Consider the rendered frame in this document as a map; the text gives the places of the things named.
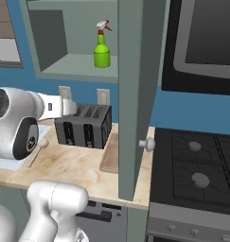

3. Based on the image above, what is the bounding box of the window with brown blind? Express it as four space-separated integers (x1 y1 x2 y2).
0 0 25 69

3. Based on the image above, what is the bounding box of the grey dishwasher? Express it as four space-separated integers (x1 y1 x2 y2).
75 199 129 242

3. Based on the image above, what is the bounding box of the grey-green wall cabinet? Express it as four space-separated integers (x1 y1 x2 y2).
19 0 171 85

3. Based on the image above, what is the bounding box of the grey-green base cabinet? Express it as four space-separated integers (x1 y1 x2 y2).
0 183 33 228

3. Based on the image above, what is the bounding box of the green spray bottle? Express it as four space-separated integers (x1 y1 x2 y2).
93 19 114 69

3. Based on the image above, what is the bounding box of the white round door knob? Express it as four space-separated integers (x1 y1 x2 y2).
138 137 156 153

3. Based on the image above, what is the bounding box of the pale dish brush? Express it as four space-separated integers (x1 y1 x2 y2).
27 139 50 169

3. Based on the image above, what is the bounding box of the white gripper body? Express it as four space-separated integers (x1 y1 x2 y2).
61 97 79 118

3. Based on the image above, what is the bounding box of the black microwave oven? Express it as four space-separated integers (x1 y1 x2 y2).
160 0 230 96

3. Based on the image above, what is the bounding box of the white wall outlet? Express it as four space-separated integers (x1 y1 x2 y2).
97 88 111 106
58 85 73 101

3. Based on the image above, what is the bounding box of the grey-green cabinet door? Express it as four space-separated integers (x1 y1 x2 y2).
116 0 168 202

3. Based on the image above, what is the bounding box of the black gas hob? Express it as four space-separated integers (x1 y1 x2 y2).
145 127 230 242

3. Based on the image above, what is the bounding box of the wooden cutting board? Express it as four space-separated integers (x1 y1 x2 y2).
98 131 120 175

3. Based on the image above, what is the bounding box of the black four-slot toaster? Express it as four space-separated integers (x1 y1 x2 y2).
54 103 114 150

